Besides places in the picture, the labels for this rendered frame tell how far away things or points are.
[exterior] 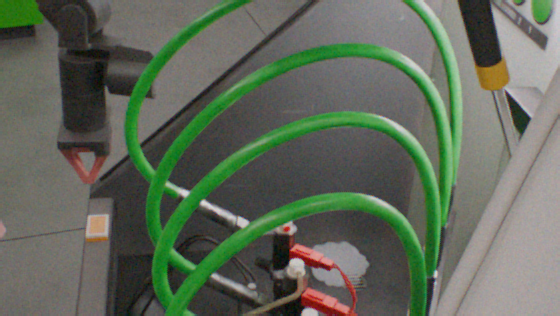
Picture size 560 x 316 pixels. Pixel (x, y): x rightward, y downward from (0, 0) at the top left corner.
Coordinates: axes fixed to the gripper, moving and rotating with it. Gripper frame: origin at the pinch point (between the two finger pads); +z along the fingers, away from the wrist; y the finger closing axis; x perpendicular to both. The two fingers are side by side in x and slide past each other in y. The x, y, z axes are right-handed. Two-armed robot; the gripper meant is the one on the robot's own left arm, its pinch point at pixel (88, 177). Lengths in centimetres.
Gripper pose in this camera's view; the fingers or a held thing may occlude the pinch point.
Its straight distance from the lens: 113.5
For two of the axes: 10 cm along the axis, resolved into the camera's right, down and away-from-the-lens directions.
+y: -1.6, -5.2, 8.4
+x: -9.8, 0.0, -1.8
